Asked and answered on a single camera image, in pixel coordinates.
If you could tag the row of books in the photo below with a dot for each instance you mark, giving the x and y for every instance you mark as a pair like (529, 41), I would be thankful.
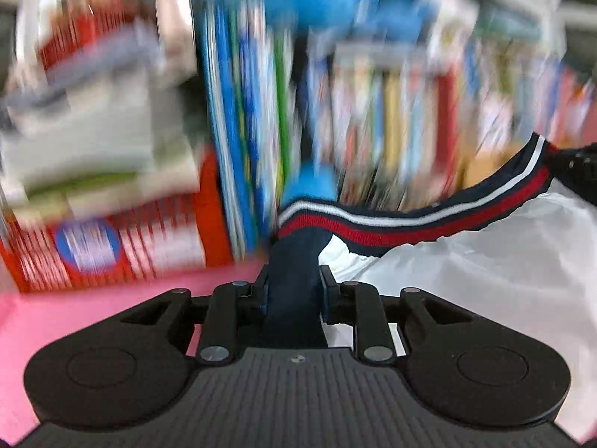
(399, 125)

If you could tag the blue plush ball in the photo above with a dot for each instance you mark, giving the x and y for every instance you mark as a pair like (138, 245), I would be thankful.
(315, 182)

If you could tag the stack of papers and books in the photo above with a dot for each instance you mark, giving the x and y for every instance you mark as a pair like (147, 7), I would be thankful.
(100, 130)

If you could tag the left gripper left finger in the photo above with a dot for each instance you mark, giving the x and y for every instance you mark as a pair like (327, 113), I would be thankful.
(230, 319)

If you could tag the pink bunny towel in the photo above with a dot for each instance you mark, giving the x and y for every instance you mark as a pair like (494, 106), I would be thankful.
(31, 321)

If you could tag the white and navy jacket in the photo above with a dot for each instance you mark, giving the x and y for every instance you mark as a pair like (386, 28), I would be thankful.
(518, 248)

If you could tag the red plastic crate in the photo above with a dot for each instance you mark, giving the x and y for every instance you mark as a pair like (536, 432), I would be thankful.
(162, 225)

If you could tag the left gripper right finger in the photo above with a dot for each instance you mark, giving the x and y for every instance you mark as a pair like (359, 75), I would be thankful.
(358, 305)

